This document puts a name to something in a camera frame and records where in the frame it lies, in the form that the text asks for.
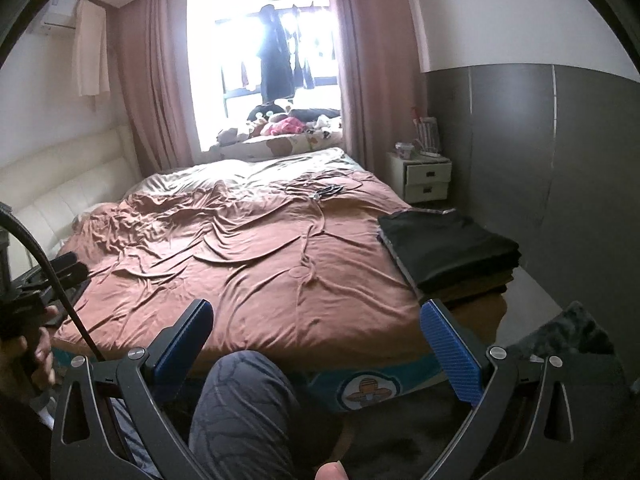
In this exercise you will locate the white nightstand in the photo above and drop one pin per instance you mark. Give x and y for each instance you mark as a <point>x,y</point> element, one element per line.
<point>425,177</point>

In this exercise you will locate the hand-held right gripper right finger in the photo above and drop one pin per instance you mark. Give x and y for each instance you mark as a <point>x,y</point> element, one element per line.
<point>452,355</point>

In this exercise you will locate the person's leg in grey pants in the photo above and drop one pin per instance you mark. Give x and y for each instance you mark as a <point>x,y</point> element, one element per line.
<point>240,410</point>

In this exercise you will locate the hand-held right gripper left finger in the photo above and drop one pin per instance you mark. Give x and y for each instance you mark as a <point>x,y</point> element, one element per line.
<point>185,340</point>

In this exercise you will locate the brown blanket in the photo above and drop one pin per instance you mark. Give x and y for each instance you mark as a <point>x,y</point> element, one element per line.
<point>250,270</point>

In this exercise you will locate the beige plush toy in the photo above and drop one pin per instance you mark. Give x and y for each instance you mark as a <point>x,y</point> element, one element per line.
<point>227,135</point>

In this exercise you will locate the pile of clothes and toys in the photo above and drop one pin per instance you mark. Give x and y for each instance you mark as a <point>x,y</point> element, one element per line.
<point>315,117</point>

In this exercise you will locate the pink plush toy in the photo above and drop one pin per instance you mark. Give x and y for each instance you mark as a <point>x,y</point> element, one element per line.
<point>285,126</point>

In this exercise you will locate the white air conditioner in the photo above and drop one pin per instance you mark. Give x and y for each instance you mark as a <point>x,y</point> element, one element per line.
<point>55,15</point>

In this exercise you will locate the white hanging cloth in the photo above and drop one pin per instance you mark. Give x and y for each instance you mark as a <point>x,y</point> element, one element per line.
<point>92,50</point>

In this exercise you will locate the pink curtain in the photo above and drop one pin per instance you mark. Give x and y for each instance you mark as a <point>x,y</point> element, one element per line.
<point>375,60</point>
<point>155,85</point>

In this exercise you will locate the dark fluffy rug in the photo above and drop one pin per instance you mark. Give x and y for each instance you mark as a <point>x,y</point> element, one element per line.
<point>575,335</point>

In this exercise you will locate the person's left hand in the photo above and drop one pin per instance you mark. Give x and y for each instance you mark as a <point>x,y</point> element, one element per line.
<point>42,355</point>

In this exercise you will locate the white duvet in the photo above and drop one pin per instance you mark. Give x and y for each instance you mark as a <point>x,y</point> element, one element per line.
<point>225,170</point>

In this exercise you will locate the stack of clothes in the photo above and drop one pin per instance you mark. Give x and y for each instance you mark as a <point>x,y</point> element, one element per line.
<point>450,250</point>

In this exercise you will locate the cream padded headboard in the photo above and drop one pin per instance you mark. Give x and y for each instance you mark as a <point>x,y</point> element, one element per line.
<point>60,185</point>

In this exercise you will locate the items on bedside table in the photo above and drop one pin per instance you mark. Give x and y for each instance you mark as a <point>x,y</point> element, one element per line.
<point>429,135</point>

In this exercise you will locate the dark hanging clothes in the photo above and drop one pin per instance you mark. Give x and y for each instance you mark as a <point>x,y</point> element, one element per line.
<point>275,60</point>

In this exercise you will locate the person's right hand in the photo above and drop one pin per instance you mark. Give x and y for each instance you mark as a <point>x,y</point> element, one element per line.
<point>331,472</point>

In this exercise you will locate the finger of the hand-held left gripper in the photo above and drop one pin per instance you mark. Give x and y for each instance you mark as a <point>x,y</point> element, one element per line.
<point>75,277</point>
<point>62,261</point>

